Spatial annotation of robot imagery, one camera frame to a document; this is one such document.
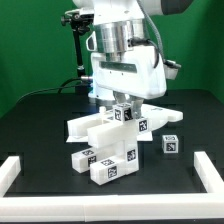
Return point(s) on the white tagged cube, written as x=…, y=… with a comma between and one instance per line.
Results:
x=170, y=143
x=122, y=112

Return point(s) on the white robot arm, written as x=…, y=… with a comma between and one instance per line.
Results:
x=119, y=25

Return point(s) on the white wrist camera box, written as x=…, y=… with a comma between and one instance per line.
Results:
x=171, y=69

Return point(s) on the black camera on stand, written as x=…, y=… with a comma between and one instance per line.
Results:
x=77, y=17

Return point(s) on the white U-shaped fence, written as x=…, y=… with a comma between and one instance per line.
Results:
x=207, y=205

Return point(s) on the white chair seat part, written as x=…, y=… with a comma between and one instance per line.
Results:
x=122, y=154

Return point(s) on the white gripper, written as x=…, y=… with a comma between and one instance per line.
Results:
x=140, y=74

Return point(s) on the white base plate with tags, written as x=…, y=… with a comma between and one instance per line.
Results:
x=110, y=138

